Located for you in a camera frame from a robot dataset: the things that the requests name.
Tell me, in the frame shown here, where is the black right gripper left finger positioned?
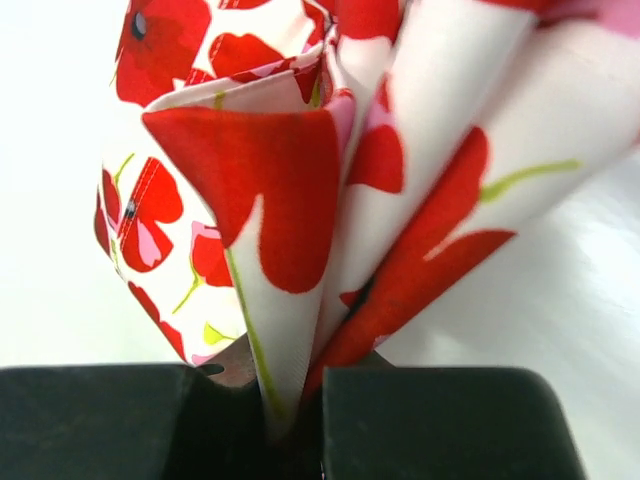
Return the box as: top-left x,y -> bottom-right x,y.
1,338 -> 276,479

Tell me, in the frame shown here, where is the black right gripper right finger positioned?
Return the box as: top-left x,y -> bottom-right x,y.
299,359 -> 586,479

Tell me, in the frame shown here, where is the white red floral skirt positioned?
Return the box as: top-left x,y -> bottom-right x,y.
94,1 -> 639,438

